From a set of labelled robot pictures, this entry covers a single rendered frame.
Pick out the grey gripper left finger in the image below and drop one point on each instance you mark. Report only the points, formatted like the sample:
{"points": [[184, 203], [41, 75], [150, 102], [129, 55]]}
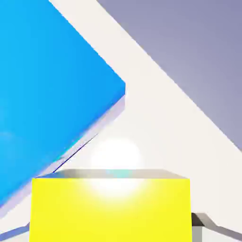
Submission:
{"points": [[13, 233]]}

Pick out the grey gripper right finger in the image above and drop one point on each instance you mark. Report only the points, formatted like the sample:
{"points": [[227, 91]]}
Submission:
{"points": [[211, 231]]}

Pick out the small yellow cube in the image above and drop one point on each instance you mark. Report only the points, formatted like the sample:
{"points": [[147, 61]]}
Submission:
{"points": [[109, 211]]}

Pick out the large blue box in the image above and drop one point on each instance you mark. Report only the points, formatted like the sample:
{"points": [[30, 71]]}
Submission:
{"points": [[49, 90]]}

